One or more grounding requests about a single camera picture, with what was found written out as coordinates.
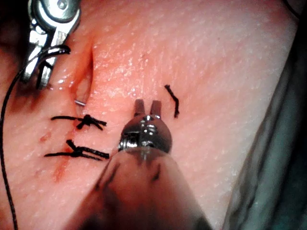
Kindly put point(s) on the dark left arm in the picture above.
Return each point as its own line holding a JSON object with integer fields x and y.
{"x": 144, "y": 194}

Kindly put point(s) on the black stitching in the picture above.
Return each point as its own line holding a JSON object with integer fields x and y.
{"x": 87, "y": 121}

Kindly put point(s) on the right arm needle driver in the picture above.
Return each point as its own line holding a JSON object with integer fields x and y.
{"x": 57, "y": 14}

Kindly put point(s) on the left arm needle driver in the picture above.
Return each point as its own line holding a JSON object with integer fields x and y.
{"x": 148, "y": 134}

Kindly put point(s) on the left arm needle driver jaw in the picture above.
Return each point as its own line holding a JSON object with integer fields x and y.
{"x": 156, "y": 108}
{"x": 139, "y": 107}

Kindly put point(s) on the right arm needle driver jaw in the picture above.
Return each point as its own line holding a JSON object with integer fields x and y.
{"x": 46, "y": 72}
{"x": 32, "y": 52}

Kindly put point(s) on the curved steel needle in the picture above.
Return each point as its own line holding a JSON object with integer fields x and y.
{"x": 79, "y": 103}

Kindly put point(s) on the short cut-off black thread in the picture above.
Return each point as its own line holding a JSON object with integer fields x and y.
{"x": 176, "y": 100}

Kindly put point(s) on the tissue pad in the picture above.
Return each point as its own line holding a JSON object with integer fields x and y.
{"x": 204, "y": 72}

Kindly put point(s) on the blue-green cloth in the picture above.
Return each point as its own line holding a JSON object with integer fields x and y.
{"x": 283, "y": 167}

